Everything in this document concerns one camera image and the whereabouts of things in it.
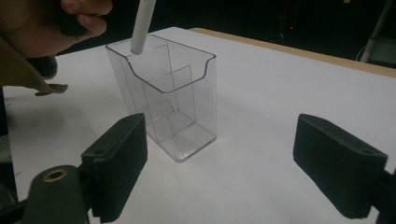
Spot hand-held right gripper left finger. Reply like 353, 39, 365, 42
81, 112, 149, 223

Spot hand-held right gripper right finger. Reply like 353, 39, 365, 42
292, 113, 389, 219

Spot white pen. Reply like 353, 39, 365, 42
130, 0, 157, 56

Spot clear plastic pen holder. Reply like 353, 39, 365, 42
106, 33, 218, 163

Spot white board sheet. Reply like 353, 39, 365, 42
3, 26, 396, 224

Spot white metal stand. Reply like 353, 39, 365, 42
356, 0, 396, 66

